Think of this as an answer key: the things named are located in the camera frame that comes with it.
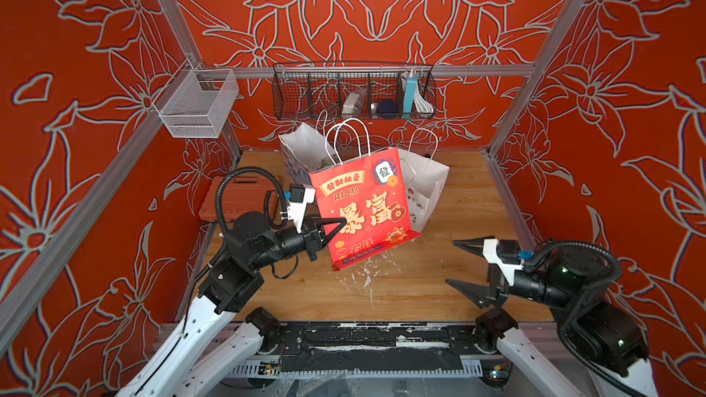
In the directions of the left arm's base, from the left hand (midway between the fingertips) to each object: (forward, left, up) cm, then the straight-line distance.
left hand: (345, 222), depth 57 cm
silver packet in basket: (+50, +1, -4) cm, 50 cm away
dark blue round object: (+52, -11, -8) cm, 53 cm away
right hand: (-6, -21, -1) cm, 22 cm away
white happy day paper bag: (+28, -24, -19) cm, 41 cm away
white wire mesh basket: (+46, +56, -4) cm, 73 cm away
